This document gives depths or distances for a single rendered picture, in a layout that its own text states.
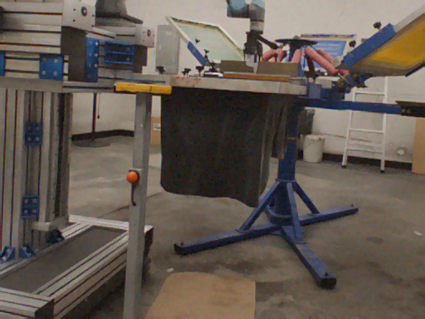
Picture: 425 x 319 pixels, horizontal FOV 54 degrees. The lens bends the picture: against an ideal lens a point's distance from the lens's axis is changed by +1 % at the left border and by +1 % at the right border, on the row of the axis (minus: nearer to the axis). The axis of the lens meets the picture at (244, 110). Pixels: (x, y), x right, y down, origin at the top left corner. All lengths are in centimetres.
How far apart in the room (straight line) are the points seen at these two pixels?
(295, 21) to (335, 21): 60
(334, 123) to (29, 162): 483
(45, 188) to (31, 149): 16
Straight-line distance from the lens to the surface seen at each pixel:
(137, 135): 140
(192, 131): 162
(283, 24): 637
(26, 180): 192
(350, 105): 254
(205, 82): 149
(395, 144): 611
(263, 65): 208
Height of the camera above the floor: 96
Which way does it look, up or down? 3 degrees down
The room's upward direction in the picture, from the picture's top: 4 degrees clockwise
